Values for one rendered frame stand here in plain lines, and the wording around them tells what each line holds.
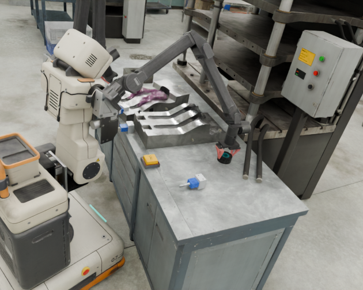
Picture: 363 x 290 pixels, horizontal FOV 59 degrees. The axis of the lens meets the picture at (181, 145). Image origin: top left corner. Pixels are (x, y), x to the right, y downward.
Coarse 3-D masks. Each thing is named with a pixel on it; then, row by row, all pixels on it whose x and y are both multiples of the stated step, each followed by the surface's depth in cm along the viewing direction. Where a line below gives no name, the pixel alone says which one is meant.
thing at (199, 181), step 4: (196, 176) 155; (200, 176) 156; (188, 180) 154; (192, 180) 154; (196, 180) 155; (200, 180) 153; (204, 180) 154; (184, 184) 152; (188, 184) 153; (192, 184) 152; (196, 184) 154; (200, 184) 154; (204, 184) 156; (200, 188) 156
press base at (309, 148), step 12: (252, 144) 221; (264, 144) 226; (276, 144) 231; (300, 144) 242; (312, 144) 248; (324, 144) 255; (264, 156) 233; (276, 156) 238; (300, 156) 251; (312, 156) 257; (288, 168) 253; (300, 168) 260; (312, 168) 267; (288, 180) 263; (300, 180) 270; (300, 192) 281
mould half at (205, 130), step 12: (180, 108) 198; (144, 120) 185; (156, 120) 188; (168, 120) 191; (180, 120) 190; (204, 120) 187; (144, 132) 177; (156, 132) 176; (168, 132) 179; (180, 132) 181; (192, 132) 183; (204, 132) 187; (216, 132) 192; (144, 144) 179; (156, 144) 178; (168, 144) 181; (180, 144) 185
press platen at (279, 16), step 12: (252, 0) 213; (264, 0) 206; (276, 0) 215; (300, 0) 237; (312, 0) 250; (276, 12) 177; (288, 12) 176; (300, 12) 187; (312, 12) 194; (324, 12) 203; (336, 12) 212; (348, 12) 222; (348, 24) 197; (360, 24) 205
